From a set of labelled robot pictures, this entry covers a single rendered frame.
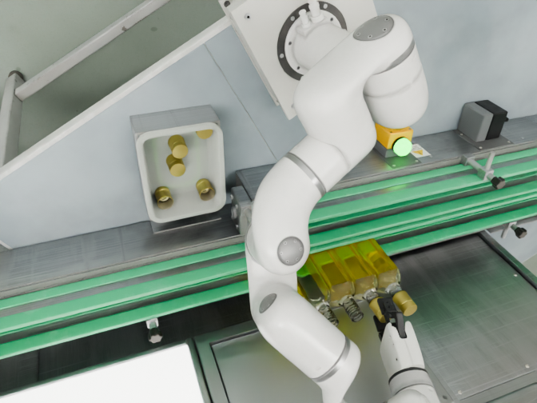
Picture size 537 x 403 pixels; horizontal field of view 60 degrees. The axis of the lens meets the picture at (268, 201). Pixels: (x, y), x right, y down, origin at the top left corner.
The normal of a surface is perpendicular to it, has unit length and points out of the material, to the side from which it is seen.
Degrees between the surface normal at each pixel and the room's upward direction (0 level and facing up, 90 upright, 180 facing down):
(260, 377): 90
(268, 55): 4
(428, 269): 90
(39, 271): 90
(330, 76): 82
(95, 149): 0
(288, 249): 35
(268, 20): 4
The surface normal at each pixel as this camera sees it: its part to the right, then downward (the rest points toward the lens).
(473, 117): -0.94, 0.20
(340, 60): -0.43, -0.57
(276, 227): 0.10, -0.11
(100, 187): 0.35, 0.58
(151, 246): 0.02, -0.79
